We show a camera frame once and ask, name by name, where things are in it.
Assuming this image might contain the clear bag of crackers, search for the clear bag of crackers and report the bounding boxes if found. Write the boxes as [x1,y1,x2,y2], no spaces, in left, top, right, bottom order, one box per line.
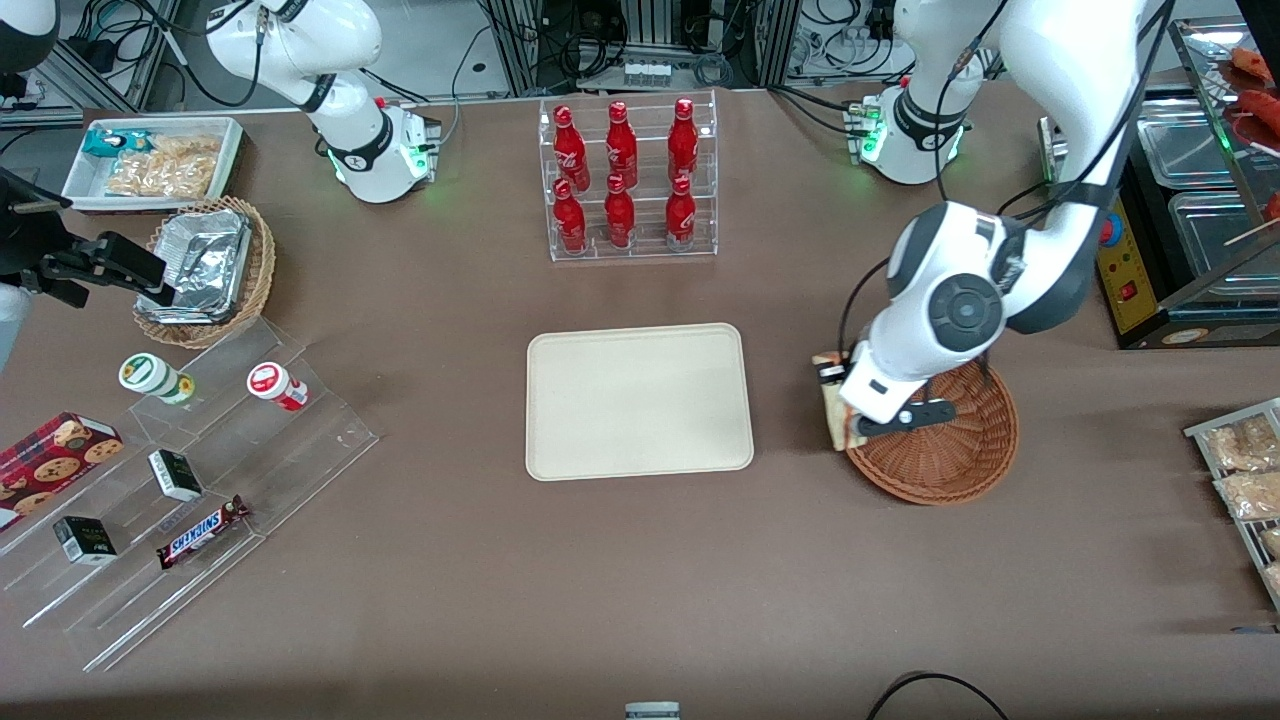
[105,135,223,199]

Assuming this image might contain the green lid white bottle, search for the green lid white bottle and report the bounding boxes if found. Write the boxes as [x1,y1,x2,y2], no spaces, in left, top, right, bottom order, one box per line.
[118,352,196,406]

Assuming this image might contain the aluminium frame rack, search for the aluminium frame rack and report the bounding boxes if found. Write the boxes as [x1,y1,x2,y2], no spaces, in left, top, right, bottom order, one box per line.
[485,0,801,93]

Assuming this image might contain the brown round wicker basket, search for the brown round wicker basket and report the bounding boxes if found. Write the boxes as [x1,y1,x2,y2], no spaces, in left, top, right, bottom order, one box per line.
[845,355,1021,506]

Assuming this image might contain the red cola bottle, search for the red cola bottle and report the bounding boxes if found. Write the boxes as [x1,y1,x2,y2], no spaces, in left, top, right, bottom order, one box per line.
[604,174,637,251]
[665,175,697,252]
[667,97,700,186]
[553,178,588,255]
[605,100,639,189]
[553,104,591,193]

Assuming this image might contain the red sausage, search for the red sausage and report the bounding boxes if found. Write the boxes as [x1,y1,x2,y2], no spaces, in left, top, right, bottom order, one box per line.
[1228,45,1280,83]
[1235,90,1280,151]

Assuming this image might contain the white rectangular bin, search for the white rectangular bin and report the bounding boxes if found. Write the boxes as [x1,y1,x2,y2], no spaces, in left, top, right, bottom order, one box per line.
[60,116,246,213]

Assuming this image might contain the clear acrylic stepped stand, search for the clear acrylic stepped stand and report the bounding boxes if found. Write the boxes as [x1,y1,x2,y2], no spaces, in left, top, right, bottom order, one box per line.
[0,315,381,673]

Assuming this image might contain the black floor cable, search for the black floor cable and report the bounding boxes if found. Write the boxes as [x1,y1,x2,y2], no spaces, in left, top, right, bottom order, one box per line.
[865,672,1011,720]

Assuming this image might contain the red lid white bottle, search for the red lid white bottle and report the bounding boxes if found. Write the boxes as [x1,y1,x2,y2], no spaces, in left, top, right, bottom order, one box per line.
[246,361,310,412]

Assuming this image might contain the beige plastic tray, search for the beige plastic tray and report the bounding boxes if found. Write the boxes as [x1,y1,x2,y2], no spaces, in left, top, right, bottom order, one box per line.
[525,322,756,483]

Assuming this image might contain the tan oval wicker basket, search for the tan oval wicker basket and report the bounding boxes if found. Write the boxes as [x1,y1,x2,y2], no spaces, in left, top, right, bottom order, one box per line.
[133,196,277,349]

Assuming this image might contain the clear acrylic bottle rack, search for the clear acrylic bottle rack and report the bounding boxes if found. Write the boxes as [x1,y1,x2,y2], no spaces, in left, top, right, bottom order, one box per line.
[538,88,719,263]

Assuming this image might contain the small black box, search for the small black box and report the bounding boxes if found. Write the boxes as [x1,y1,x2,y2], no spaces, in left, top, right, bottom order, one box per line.
[147,449,204,503]
[52,515,119,566]

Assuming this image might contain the teal snack packet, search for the teal snack packet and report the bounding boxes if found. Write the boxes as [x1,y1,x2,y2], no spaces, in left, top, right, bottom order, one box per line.
[82,128,151,159]

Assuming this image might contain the grey wire rack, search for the grey wire rack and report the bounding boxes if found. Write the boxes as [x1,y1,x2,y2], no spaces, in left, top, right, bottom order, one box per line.
[1183,398,1280,613]

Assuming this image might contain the Snickers chocolate bar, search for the Snickers chocolate bar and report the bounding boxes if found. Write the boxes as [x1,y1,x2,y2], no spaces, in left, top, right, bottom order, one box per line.
[156,495,251,571]

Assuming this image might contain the black yellow food warmer case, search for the black yellow food warmer case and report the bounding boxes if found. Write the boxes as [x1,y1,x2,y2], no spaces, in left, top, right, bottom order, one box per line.
[1040,15,1280,351]

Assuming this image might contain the triangular sandwich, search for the triangular sandwich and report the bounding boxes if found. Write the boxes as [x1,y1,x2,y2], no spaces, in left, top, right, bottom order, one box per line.
[812,350,869,453]

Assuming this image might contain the steel food pan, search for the steel food pan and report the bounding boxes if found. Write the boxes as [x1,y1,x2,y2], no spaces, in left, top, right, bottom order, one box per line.
[1168,190,1280,283]
[1138,95,1233,191]

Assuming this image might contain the red cookie box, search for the red cookie box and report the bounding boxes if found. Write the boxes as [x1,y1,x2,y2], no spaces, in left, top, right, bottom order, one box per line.
[0,411,126,531]

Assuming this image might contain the silver foil container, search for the silver foil container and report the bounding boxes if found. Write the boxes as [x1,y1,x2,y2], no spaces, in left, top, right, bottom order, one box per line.
[138,208,253,326]

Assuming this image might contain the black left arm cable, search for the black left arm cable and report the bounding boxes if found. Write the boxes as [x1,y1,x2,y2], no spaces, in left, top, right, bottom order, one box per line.
[836,258,893,353]

